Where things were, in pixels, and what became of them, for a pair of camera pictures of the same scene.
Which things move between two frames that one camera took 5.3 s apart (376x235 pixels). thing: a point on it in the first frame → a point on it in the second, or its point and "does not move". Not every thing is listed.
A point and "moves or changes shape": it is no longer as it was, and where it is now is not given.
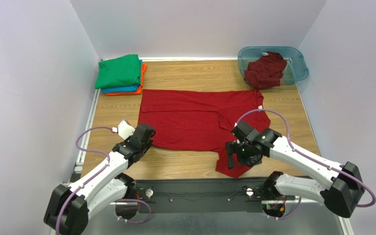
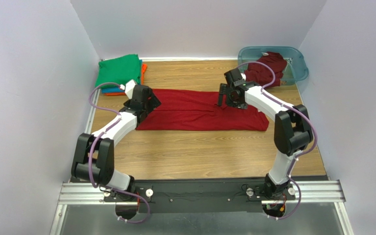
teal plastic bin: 295,70 does not move
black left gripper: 145,143 → 151,100
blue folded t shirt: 125,89 does not move
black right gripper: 230,154 → 223,94
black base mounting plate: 203,195 does not move
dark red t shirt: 265,71 does not move
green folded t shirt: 117,72 does not move
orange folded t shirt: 144,67 does not move
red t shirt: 201,120 moves or changes shape
